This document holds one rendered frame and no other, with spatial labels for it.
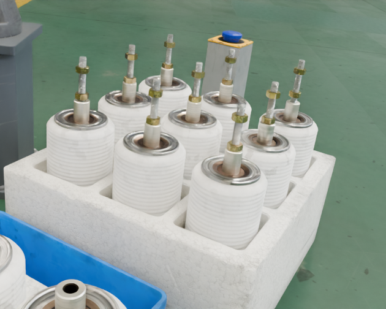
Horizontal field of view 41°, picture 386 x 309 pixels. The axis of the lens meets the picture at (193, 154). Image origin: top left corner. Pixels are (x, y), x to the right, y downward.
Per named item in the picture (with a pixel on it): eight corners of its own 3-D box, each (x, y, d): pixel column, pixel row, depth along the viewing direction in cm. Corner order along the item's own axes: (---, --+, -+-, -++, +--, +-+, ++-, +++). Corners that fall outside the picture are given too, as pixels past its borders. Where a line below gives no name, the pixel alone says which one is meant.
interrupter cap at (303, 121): (266, 125, 80) (267, 121, 80) (266, 109, 87) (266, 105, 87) (314, 133, 80) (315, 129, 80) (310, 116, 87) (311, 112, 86)
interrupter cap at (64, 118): (49, 130, 69) (49, 125, 69) (58, 110, 76) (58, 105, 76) (105, 134, 70) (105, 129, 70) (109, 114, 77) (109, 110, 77)
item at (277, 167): (277, 236, 85) (300, 137, 77) (269, 270, 76) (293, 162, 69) (222, 222, 87) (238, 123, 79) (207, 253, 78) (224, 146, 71)
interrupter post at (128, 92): (130, 105, 81) (131, 85, 80) (117, 101, 82) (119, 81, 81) (138, 101, 83) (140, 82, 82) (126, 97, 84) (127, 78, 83)
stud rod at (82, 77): (78, 107, 73) (79, 55, 70) (86, 108, 73) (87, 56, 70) (77, 110, 72) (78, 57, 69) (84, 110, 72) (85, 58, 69)
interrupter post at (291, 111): (282, 122, 83) (286, 103, 81) (281, 117, 85) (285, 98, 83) (296, 124, 82) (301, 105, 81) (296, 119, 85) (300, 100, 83)
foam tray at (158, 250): (7, 268, 81) (2, 166, 73) (143, 176, 112) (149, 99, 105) (231, 383, 66) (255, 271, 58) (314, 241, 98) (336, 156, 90)
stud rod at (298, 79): (294, 107, 82) (304, 61, 79) (288, 105, 82) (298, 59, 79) (296, 105, 83) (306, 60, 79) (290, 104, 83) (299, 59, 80)
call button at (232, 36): (217, 41, 102) (219, 31, 101) (225, 38, 105) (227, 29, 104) (236, 46, 100) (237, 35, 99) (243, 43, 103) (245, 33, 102)
